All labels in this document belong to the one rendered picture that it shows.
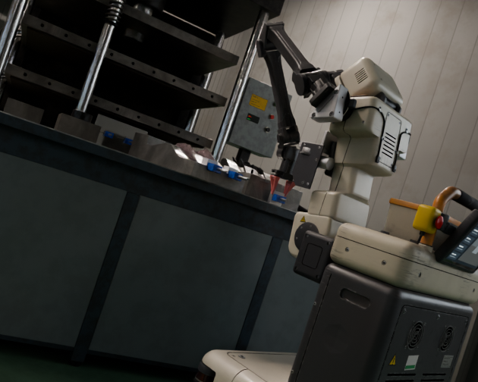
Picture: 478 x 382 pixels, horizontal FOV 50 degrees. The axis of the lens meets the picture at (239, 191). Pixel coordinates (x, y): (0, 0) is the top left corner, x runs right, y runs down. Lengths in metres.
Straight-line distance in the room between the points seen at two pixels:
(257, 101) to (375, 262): 1.80
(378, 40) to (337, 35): 0.55
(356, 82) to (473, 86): 2.95
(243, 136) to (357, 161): 1.35
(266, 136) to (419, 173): 1.92
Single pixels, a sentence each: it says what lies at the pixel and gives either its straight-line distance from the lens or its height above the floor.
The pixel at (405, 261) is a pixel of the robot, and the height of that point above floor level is 0.76.
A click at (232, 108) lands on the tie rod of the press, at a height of 1.24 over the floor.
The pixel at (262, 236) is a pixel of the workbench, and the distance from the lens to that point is 2.13.
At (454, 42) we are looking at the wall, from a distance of 5.00.
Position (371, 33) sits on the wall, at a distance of 5.50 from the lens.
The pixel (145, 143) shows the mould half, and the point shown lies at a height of 0.87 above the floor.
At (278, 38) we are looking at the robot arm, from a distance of 2.01.
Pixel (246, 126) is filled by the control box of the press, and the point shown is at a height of 1.19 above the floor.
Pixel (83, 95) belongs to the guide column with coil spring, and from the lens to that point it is 2.68.
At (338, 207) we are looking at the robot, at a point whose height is 0.85.
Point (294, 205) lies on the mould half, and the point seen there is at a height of 0.82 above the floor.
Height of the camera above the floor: 0.77
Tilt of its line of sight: 1 degrees up
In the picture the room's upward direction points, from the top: 19 degrees clockwise
